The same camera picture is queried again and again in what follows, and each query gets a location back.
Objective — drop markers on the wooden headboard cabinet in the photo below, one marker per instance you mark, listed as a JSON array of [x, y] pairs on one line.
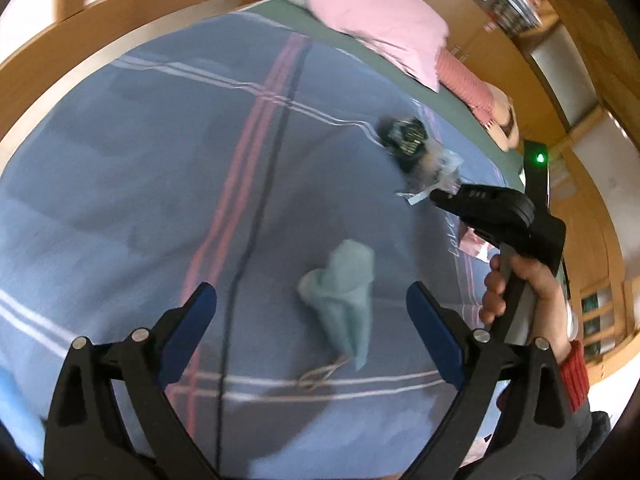
[[500, 45]]

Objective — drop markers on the blue plaid blanket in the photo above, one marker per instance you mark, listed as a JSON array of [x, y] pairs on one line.
[[150, 160]]

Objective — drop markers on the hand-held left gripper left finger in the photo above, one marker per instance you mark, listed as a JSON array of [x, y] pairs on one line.
[[192, 330]]

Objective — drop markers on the person's right forearm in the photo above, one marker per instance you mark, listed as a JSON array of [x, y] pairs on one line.
[[575, 375]]

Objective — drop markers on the green bed sheet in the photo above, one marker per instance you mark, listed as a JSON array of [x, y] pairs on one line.
[[450, 115]]

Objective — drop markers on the clear plastic wrapper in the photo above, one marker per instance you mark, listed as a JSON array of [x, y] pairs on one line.
[[445, 162]]

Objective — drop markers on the person's right hand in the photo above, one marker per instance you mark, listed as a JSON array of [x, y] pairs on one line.
[[542, 290]]

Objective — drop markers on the pink plastic wrapper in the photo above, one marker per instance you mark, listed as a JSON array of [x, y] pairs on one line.
[[472, 245]]

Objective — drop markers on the dark green snack bag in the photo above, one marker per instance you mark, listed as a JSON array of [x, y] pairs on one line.
[[405, 140]]

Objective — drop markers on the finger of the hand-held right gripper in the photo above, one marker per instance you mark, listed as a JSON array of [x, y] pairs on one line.
[[470, 205]]

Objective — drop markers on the stack of books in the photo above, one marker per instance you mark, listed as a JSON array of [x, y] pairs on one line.
[[517, 2]]

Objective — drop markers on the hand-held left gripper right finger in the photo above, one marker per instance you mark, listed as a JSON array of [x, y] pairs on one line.
[[435, 335]]

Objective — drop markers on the pink pillow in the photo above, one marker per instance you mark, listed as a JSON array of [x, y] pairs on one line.
[[380, 15]]

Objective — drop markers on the light blue face mask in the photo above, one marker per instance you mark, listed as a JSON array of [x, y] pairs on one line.
[[345, 305]]

